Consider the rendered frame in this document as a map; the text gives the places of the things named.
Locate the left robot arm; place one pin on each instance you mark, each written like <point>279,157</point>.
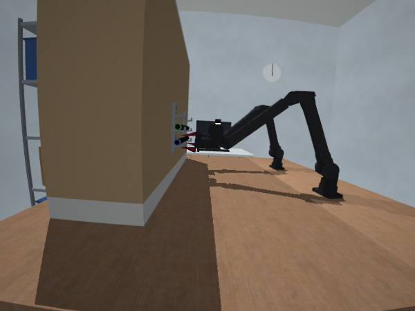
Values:
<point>324,166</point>

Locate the black bar with green ends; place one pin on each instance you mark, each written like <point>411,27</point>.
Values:
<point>180,127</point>

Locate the black bar with blue ends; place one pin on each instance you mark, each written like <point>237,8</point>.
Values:
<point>181,140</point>

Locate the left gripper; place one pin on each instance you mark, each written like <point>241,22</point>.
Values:
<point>199,142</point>

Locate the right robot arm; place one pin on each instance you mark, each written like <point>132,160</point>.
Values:
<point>275,149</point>

